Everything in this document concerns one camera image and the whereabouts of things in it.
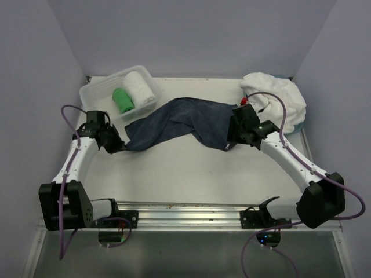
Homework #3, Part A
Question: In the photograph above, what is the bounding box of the dark blue towel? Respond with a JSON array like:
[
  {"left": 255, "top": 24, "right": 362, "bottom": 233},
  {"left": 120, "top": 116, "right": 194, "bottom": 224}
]
[{"left": 125, "top": 97, "right": 237, "bottom": 151}]

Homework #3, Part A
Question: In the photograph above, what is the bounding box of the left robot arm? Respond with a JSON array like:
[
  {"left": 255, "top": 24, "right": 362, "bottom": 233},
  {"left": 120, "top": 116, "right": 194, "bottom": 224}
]
[{"left": 38, "top": 111, "right": 125, "bottom": 231}]

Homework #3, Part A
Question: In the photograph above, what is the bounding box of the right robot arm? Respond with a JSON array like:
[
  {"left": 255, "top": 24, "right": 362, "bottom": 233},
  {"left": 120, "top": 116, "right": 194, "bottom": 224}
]
[{"left": 227, "top": 104, "right": 345, "bottom": 229}]

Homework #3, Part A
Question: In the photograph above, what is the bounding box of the white towel pile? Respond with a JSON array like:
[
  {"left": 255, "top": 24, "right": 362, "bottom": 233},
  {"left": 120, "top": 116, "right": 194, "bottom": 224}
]
[{"left": 239, "top": 72, "right": 307, "bottom": 134}]

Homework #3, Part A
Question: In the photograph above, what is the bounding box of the green rolled towel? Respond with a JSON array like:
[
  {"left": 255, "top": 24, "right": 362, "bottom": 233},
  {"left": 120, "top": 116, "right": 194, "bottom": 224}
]
[{"left": 112, "top": 88, "right": 135, "bottom": 114}]

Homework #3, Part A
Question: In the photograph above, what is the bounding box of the white plastic basket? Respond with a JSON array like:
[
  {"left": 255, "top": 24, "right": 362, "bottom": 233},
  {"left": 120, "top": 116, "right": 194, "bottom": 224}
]
[{"left": 79, "top": 65, "right": 161, "bottom": 120}]

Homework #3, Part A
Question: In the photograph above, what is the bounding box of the white rolled towel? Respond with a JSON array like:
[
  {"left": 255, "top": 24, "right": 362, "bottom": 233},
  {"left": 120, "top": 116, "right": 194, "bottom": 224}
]
[{"left": 123, "top": 71, "right": 156, "bottom": 108}]

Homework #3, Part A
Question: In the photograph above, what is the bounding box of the teal plastic basin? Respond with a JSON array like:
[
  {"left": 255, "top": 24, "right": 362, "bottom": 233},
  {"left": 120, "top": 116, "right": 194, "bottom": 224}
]
[{"left": 273, "top": 75, "right": 307, "bottom": 134}]

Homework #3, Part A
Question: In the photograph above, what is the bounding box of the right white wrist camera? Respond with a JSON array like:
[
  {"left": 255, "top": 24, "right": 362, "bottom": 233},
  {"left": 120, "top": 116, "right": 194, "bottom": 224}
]
[{"left": 240, "top": 97, "right": 256, "bottom": 107}]

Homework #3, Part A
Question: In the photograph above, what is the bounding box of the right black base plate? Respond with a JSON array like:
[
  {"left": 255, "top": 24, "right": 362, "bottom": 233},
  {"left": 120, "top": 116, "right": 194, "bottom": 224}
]
[{"left": 239, "top": 207, "right": 292, "bottom": 229}]

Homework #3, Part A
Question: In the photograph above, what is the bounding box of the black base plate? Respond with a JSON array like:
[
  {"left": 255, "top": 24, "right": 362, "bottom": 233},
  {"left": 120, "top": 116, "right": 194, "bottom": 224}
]
[
  {"left": 90, "top": 210, "right": 139, "bottom": 229},
  {"left": 239, "top": 207, "right": 292, "bottom": 229}
]

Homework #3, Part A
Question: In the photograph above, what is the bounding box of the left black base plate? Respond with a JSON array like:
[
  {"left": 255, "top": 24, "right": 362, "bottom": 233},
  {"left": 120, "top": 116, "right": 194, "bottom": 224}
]
[{"left": 90, "top": 210, "right": 139, "bottom": 229}]

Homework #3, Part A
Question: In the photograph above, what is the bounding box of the aluminium mounting rail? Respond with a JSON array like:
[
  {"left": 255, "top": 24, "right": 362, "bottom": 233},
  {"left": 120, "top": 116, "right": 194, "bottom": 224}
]
[{"left": 101, "top": 202, "right": 259, "bottom": 231}]

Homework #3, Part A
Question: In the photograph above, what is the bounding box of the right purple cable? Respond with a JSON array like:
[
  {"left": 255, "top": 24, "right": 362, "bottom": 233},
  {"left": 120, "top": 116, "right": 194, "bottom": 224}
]
[{"left": 241, "top": 92, "right": 366, "bottom": 278}]

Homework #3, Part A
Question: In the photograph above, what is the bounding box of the purple cable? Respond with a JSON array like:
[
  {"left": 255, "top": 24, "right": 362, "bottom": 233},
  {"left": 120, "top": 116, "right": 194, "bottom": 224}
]
[
  {"left": 241, "top": 92, "right": 366, "bottom": 278},
  {"left": 59, "top": 104, "right": 133, "bottom": 260}
]

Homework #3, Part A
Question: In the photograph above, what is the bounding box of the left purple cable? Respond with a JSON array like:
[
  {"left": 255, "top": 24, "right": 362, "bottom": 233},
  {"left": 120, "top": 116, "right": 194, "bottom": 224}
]
[{"left": 59, "top": 104, "right": 133, "bottom": 260}]

